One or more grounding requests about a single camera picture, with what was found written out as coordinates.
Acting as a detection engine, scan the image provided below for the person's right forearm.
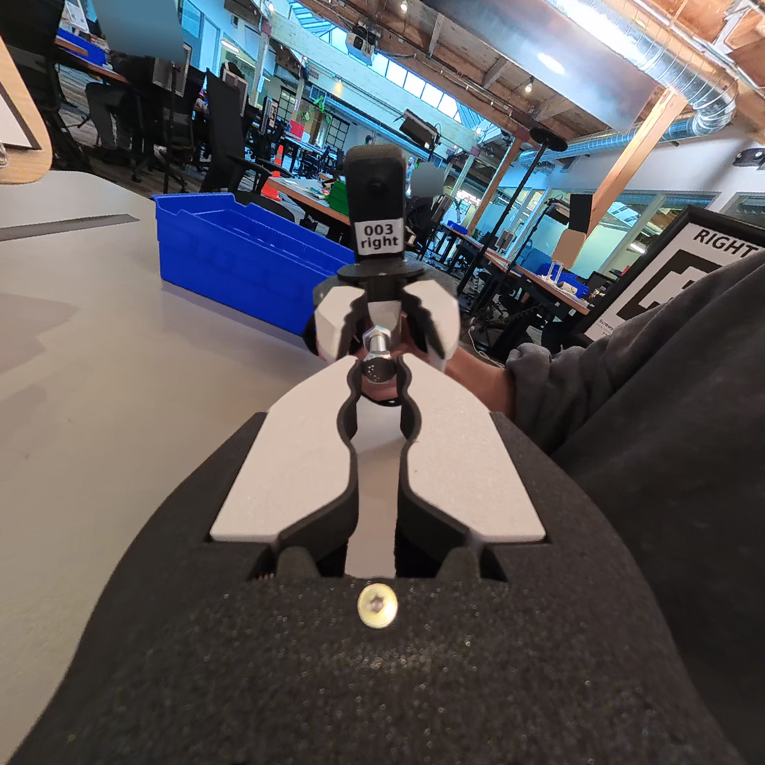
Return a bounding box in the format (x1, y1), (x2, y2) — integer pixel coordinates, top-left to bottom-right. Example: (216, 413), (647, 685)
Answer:
(502, 251), (765, 457)

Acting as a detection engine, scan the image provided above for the green crate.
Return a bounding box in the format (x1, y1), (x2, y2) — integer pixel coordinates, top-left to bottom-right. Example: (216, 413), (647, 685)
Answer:
(324, 176), (355, 220)

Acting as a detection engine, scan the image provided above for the wooden beam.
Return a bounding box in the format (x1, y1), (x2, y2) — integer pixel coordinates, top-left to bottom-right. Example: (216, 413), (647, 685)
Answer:
(551, 86), (693, 271)

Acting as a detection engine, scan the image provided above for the silver ventilation duct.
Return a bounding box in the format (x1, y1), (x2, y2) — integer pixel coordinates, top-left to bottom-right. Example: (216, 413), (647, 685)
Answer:
(560, 0), (741, 139)

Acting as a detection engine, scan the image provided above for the black white marker board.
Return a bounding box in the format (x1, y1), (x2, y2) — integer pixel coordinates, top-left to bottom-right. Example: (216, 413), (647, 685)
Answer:
(579, 205), (765, 349)

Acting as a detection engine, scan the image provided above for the blue plastic bin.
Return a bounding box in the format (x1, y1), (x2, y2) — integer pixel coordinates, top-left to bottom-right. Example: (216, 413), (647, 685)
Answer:
(152, 193), (358, 337)

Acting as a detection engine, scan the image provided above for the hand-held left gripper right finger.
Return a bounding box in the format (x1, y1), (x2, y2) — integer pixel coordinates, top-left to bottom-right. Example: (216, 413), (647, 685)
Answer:
(385, 354), (547, 565)

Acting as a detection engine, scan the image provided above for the black office chair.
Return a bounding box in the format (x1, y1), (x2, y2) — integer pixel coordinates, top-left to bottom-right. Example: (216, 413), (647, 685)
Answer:
(196, 69), (301, 223)

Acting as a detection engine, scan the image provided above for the grey desk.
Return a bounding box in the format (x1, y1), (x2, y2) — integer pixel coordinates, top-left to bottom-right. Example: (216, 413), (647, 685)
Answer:
(0, 170), (491, 765)

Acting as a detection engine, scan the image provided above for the wooden table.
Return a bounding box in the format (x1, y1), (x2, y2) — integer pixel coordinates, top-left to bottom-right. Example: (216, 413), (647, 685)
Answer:
(268, 176), (355, 229)

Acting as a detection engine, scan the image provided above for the black pole stand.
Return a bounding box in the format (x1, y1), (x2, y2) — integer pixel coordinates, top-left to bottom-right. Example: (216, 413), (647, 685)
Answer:
(459, 126), (570, 290)

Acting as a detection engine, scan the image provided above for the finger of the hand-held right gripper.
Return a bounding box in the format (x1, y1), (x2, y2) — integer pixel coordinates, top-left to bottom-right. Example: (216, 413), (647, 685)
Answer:
(312, 284), (371, 361)
(401, 281), (462, 373)

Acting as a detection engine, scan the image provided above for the person's dark clothing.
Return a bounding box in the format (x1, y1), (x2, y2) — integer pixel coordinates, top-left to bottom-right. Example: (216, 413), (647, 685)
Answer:
(544, 395), (765, 765)

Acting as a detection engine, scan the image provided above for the person's right hand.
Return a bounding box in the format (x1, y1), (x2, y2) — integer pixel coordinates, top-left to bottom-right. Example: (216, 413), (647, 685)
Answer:
(446, 347), (516, 418)

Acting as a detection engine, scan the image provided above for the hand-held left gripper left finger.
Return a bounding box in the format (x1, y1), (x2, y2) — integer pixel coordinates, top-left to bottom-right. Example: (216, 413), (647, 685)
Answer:
(210, 354), (381, 565)

